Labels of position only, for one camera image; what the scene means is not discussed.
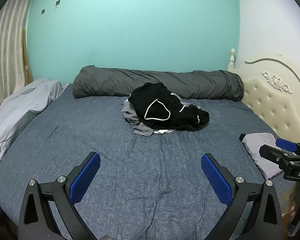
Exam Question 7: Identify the bed with blue sheet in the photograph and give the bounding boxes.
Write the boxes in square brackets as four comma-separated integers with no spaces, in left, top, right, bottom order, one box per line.
[0,82,300,240]

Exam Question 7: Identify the light grey blanket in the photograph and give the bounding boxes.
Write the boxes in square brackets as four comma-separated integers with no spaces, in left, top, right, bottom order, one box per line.
[0,78,70,178]

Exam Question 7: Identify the crumpled grey garment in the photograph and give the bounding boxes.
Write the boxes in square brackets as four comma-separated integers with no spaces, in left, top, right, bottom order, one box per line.
[122,99,156,137]

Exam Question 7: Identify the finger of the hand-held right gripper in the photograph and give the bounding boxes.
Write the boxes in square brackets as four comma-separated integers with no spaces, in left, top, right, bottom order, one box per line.
[275,138,300,155]
[259,144,293,167]

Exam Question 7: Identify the folded light grey garment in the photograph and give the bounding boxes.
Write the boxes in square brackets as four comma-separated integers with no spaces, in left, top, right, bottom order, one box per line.
[239,132,284,179]

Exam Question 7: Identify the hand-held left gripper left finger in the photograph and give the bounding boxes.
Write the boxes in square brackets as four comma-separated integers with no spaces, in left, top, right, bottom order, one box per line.
[18,151,101,240]

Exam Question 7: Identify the striped beige curtain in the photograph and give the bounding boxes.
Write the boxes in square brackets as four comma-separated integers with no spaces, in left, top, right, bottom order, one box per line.
[0,0,39,128]

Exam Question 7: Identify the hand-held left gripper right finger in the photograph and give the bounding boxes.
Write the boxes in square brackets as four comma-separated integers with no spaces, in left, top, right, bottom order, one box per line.
[201,153,283,240]

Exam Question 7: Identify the cream tufted headboard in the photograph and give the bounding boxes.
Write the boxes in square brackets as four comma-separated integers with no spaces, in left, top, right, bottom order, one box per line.
[227,49,300,146]

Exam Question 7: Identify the black long-sleeve shirt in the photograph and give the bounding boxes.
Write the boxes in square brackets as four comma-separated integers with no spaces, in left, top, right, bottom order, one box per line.
[128,82,190,130]

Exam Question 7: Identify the rolled dark grey duvet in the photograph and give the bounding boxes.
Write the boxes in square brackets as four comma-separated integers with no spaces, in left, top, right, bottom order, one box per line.
[72,65,245,102]

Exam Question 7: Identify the wooden pole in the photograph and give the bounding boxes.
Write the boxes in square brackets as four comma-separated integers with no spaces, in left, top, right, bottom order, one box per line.
[22,29,33,84]

